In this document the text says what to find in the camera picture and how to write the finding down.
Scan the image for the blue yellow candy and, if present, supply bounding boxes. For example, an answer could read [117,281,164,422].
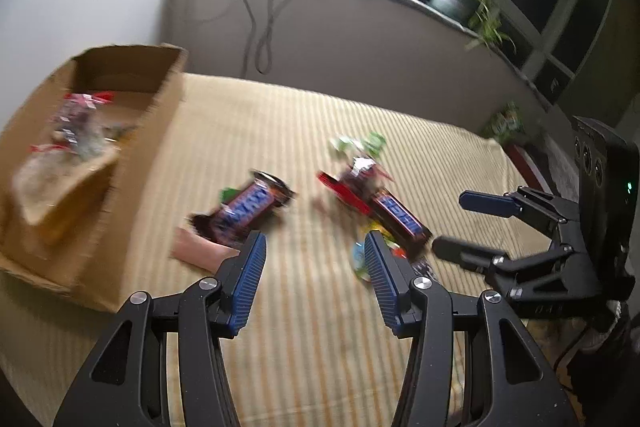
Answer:
[352,241,373,280]

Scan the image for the brown cardboard box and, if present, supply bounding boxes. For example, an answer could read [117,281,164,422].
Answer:
[0,43,188,313]

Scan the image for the red-trimmed clear snack bag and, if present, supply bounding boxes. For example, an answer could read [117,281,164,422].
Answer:
[12,142,101,208]

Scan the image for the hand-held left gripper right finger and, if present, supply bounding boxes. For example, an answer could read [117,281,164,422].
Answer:
[364,229,581,427]

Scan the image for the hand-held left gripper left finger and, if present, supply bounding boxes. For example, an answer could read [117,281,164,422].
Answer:
[52,229,268,427]

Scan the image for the small plant red pot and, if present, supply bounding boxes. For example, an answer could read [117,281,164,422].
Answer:
[482,102,548,192]

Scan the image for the pale green candy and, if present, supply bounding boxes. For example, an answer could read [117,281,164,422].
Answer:
[331,134,363,158]

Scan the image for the brown chocolate bar blue label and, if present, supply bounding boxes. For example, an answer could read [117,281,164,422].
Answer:
[189,169,298,243]
[367,187,433,255]

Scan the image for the red snack packet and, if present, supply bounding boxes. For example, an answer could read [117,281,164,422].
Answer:
[316,171,381,218]

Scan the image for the pink snack packet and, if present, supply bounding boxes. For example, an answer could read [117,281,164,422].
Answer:
[170,227,241,273]

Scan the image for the striped bed sheet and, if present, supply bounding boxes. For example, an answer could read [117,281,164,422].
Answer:
[0,72,576,427]

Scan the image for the red clear snack bag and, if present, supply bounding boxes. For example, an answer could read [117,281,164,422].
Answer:
[50,91,118,158]

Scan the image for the yellow candy wrapper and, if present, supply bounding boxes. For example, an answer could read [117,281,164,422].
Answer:
[367,219,396,239]

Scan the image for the clear dark snack bag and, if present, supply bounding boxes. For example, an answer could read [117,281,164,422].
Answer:
[340,157,396,198]

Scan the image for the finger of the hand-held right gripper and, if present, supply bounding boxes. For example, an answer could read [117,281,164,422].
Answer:
[459,186,582,239]
[431,234,577,293]

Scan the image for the black cable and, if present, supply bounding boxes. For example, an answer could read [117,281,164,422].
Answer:
[241,0,301,75]

